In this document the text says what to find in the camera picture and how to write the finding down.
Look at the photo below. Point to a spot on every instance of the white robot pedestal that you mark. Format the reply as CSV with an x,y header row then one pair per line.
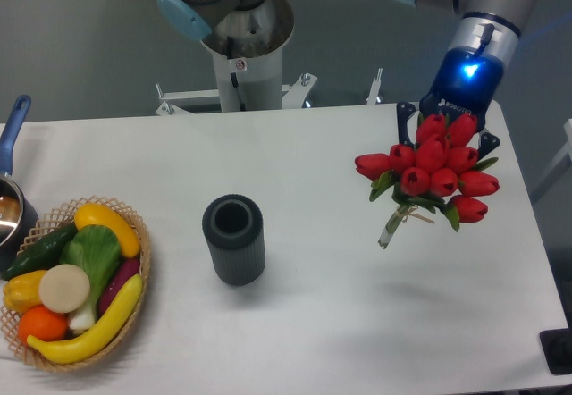
x,y
247,53

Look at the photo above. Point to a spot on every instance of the red tulip bouquet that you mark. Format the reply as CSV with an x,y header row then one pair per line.
x,y
439,171

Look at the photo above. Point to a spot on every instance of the black device at table edge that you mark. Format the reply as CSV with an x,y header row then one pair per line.
x,y
557,345

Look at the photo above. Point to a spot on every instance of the yellow bell pepper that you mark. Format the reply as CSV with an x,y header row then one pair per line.
x,y
21,293

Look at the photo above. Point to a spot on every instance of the dark green cucumber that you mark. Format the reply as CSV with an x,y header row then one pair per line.
x,y
42,254

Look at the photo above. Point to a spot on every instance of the purple sweet potato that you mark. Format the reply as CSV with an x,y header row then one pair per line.
x,y
126,269

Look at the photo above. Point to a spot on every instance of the blue handled saucepan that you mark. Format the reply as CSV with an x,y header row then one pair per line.
x,y
18,216

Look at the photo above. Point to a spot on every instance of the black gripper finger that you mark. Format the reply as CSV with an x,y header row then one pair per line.
x,y
487,143
404,112

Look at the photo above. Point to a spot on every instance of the dark grey ribbed vase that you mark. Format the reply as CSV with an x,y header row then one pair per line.
x,y
233,226

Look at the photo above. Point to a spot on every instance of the green bok choy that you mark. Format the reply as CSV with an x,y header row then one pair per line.
x,y
96,250

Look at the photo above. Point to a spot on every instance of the yellow banana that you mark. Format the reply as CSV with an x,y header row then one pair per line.
x,y
100,334

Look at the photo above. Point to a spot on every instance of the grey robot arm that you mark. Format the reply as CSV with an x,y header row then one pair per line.
x,y
489,28

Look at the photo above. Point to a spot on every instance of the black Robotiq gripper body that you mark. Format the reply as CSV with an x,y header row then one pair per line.
x,y
463,84

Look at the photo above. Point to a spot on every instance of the yellow squash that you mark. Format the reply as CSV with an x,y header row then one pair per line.
x,y
98,214

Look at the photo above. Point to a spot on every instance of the orange fruit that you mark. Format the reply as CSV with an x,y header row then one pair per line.
x,y
42,323

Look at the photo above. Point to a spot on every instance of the woven wicker basket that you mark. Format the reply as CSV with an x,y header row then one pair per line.
x,y
52,220

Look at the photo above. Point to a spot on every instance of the white metal frame right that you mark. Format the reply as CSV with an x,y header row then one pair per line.
x,y
554,169

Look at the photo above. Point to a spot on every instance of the beige round slice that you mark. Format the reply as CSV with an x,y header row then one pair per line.
x,y
64,288

